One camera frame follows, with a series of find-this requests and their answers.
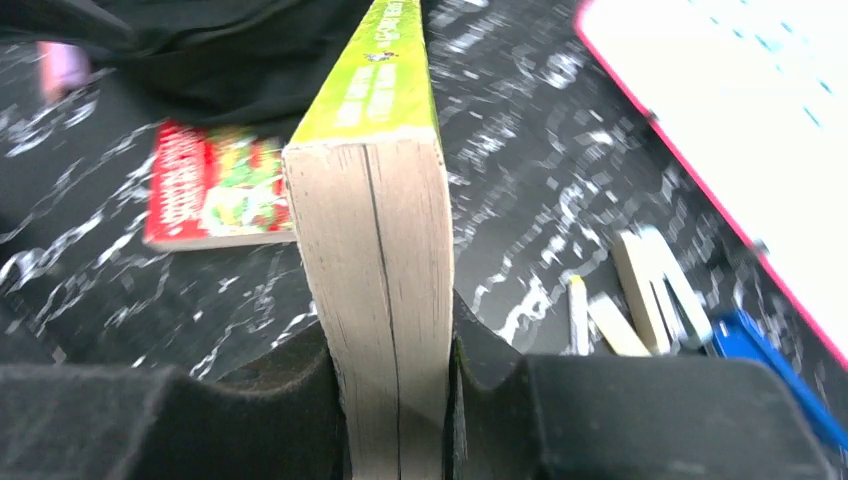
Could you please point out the pink highlighter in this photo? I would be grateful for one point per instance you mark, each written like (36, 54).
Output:
(63, 69)

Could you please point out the white yellow marker pen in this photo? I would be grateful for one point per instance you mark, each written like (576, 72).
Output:
(580, 343)

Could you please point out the pink framed whiteboard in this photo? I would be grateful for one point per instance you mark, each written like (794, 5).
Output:
(751, 98)

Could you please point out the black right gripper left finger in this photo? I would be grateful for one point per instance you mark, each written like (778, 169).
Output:
(274, 418)

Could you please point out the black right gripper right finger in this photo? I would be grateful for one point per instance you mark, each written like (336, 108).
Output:
(606, 417)

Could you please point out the black backpack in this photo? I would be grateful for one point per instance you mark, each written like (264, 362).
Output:
(203, 63)

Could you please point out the red treehouse book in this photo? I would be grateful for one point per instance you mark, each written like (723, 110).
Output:
(214, 189)

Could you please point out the orange highlighter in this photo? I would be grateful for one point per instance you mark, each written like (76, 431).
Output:
(615, 329)

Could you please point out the green treehouse book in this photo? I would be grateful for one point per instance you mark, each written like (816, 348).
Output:
(369, 196)

